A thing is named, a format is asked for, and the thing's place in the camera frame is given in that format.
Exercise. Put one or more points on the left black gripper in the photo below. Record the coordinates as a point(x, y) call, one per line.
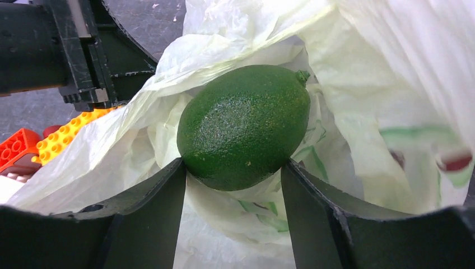
point(75, 46)

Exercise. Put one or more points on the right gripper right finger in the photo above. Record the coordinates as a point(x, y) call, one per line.
point(332, 229)

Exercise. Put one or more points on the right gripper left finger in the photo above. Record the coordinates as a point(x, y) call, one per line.
point(137, 228)

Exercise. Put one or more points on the fake green lime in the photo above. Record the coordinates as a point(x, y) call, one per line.
point(243, 126)

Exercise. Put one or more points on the green avocado plastic bag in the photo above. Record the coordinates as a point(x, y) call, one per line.
point(394, 91)

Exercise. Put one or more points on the orange toy car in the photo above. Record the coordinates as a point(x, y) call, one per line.
point(54, 143)

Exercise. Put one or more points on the orange red brick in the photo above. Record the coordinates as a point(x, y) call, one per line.
point(17, 152)

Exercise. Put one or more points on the white large brick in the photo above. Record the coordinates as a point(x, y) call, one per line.
point(10, 184)

